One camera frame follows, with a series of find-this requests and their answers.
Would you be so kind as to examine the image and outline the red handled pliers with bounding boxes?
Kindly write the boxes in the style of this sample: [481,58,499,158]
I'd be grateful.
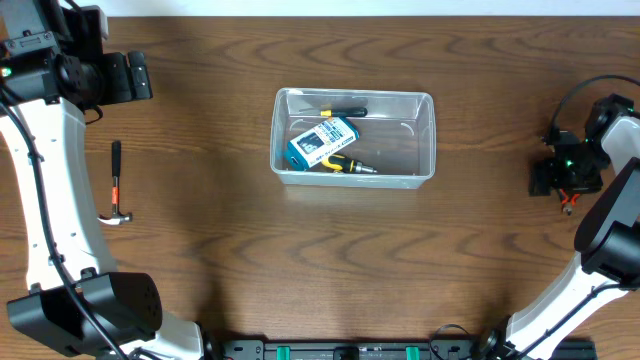
[557,189,580,216]

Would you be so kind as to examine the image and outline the small claw hammer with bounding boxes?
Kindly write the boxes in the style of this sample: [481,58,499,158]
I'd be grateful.
[98,140,133,226]

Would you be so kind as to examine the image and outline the stubby yellow black screwdriver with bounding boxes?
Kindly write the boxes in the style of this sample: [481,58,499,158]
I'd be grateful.
[321,154,378,174]

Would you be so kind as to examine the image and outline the black yellow slim screwdriver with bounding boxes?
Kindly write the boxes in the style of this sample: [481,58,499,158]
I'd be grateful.
[297,107,368,117]

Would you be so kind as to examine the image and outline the blue screw box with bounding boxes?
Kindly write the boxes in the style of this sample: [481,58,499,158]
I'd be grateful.
[284,117,360,171]

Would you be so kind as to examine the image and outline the clear plastic container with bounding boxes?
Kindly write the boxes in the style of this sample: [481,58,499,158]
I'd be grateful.
[270,88,436,189]

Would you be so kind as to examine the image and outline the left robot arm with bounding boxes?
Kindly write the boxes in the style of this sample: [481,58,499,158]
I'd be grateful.
[1,0,213,359]

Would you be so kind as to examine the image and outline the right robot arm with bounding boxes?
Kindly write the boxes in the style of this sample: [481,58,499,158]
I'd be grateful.
[472,94,639,359]

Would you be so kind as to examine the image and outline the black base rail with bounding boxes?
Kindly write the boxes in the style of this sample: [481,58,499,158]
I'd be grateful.
[199,324,599,360]

